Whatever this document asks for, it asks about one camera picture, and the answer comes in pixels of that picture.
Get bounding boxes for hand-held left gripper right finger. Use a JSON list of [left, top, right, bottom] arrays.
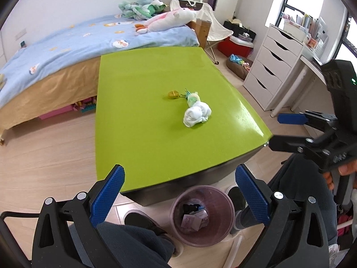
[[235, 164, 330, 268]]

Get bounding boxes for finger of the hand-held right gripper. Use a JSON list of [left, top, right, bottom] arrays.
[[277, 112, 339, 137], [268, 135, 332, 162]]

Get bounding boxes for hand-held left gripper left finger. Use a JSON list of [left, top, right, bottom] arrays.
[[31, 164, 126, 268]]

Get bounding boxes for pink translucent trash bin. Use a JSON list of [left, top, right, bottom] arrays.
[[170, 185, 235, 247]]

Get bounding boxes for white carton box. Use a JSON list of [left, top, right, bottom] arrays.
[[195, 209, 210, 224]]

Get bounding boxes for black sock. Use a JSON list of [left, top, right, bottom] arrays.
[[183, 204, 207, 215]]

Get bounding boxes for purple printed paper wrapper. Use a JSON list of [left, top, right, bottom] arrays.
[[181, 214, 203, 231]]

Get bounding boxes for person's right hand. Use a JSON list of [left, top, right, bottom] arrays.
[[323, 163, 357, 192]]

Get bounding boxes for person's right black shoe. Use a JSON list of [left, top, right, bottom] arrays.
[[226, 186, 247, 215]]

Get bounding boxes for person's black shoe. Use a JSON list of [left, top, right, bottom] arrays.
[[124, 211, 183, 257], [226, 186, 247, 215]]

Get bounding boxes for person's left black shoe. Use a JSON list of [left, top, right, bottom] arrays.
[[124, 211, 183, 257]]

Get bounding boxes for white desk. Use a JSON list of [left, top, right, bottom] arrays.
[[270, 53, 335, 118]]

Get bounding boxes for white drawer unit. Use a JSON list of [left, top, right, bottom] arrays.
[[243, 24, 306, 111]]

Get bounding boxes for person's left leg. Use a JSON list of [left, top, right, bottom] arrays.
[[96, 222, 176, 268]]

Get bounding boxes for brown pet bed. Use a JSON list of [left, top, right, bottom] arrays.
[[226, 54, 253, 80]]

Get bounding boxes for row of books and folders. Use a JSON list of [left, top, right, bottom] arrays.
[[280, 13, 330, 59]]

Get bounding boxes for red cooler box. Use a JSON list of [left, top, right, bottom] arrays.
[[218, 36, 254, 59]]

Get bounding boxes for colourful toy blocks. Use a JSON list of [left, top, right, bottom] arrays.
[[71, 96, 97, 115]]

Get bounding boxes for white rolled socks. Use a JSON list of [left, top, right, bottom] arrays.
[[183, 101, 212, 128]]

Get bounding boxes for pink storage box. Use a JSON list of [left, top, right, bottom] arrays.
[[37, 107, 76, 121]]

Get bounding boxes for green table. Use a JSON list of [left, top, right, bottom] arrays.
[[95, 47, 274, 207]]

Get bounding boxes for green hair scrunchie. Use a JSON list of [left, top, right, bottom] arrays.
[[187, 91, 201, 107]]

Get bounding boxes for black bag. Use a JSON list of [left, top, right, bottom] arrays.
[[223, 21, 256, 43]]

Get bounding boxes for black framed window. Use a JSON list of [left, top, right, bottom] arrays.
[[275, 0, 357, 70]]

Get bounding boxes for bed with tan skirt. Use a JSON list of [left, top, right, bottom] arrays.
[[0, 57, 101, 140]]

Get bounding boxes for white folding chair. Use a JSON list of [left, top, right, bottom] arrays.
[[170, 0, 234, 65]]

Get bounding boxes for wooden nightstand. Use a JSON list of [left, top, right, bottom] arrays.
[[187, 18, 212, 51]]

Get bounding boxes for bed with blue blanket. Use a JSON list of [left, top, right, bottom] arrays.
[[0, 14, 200, 105]]

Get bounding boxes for white axolotl plush toy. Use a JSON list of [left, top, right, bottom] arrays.
[[135, 8, 197, 35]]

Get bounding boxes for green plush toy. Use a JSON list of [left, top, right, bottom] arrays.
[[145, 0, 169, 17]]

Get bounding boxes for teal plush toy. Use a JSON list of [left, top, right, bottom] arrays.
[[118, 0, 152, 21]]

